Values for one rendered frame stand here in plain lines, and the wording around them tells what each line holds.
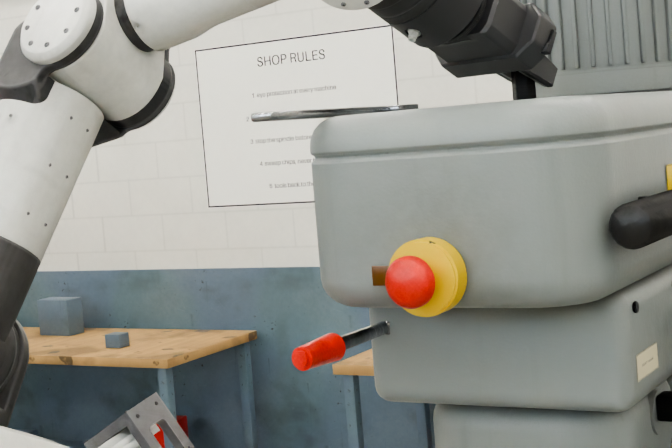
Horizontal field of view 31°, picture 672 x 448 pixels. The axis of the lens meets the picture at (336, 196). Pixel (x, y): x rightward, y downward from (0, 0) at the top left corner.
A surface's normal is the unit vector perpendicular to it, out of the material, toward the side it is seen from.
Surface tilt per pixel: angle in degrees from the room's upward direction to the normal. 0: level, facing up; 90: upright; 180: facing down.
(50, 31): 58
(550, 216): 90
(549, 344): 90
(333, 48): 90
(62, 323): 90
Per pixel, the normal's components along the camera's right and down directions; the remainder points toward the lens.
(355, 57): -0.51, 0.09
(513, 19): 0.65, -0.01
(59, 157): 0.81, 0.08
